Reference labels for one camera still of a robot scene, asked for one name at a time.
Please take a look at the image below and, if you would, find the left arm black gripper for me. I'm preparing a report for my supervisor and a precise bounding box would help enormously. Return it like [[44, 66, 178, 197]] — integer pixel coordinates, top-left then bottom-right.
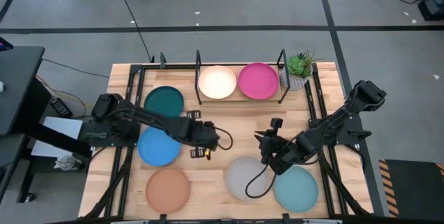
[[187, 110, 220, 159]]

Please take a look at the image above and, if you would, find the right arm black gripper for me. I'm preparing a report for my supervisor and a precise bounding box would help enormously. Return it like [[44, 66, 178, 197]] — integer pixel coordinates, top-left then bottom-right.
[[254, 118, 296, 176]]

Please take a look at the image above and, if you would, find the grey plate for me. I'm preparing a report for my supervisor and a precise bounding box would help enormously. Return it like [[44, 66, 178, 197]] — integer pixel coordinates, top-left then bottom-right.
[[225, 156, 275, 203]]

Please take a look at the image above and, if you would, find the blue plate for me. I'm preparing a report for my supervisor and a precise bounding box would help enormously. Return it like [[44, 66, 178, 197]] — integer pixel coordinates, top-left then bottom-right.
[[137, 126, 183, 168]]

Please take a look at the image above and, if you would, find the cream plate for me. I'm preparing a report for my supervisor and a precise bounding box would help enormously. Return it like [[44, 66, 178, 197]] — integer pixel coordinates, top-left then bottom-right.
[[198, 64, 237, 100]]

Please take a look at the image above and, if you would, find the dark teal plate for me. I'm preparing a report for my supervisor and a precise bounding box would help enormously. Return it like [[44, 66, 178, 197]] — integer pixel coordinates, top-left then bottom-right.
[[143, 85, 185, 119]]

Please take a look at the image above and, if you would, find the light teal plate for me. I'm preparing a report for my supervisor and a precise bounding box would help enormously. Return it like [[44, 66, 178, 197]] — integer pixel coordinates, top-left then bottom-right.
[[273, 164, 319, 214]]

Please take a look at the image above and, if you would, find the magenta plate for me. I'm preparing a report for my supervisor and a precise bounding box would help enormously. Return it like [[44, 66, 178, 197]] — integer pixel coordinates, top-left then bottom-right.
[[237, 62, 280, 101]]

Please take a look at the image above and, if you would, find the orange plate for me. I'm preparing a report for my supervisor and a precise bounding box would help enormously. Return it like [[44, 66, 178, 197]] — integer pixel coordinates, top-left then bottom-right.
[[145, 167, 191, 214]]

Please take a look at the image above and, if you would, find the white patterned plant pot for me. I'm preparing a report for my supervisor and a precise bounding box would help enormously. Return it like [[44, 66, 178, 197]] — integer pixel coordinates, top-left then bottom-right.
[[279, 64, 313, 92]]

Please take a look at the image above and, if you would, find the green succulent plant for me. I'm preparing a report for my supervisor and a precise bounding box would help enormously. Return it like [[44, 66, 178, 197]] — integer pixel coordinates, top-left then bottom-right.
[[287, 47, 316, 80]]

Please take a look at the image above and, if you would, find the white sheet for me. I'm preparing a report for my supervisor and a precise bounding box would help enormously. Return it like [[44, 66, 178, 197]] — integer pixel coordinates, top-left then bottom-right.
[[31, 116, 84, 159]]

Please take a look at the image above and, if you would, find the black power adapter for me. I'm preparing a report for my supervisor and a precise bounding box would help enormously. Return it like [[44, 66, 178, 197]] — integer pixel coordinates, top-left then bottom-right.
[[49, 97, 74, 119]]

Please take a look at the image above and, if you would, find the black mat with hazard stripes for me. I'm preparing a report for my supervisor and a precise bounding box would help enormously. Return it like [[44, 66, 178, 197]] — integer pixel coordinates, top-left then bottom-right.
[[377, 159, 444, 218]]

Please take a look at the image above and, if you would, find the black desk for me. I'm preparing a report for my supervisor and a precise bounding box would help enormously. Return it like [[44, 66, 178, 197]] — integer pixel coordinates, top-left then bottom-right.
[[0, 45, 93, 204]]

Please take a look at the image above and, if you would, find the black box device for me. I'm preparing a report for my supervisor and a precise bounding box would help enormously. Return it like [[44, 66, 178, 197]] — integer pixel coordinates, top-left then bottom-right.
[[418, 0, 444, 22]]

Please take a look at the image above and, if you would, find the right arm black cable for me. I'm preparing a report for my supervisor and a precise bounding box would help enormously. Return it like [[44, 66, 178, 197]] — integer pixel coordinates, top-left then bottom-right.
[[244, 163, 279, 200]]

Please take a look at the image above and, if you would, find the black wire dish rack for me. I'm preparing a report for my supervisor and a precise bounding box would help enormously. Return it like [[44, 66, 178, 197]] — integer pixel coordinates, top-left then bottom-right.
[[194, 49, 291, 106]]

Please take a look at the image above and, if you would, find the black aluminium table frame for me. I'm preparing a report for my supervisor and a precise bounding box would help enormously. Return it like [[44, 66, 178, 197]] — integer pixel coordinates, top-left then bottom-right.
[[83, 52, 374, 224]]

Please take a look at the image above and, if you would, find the long black floor cable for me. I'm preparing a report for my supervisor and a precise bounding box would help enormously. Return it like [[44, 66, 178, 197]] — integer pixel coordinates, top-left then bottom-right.
[[112, 0, 155, 64]]

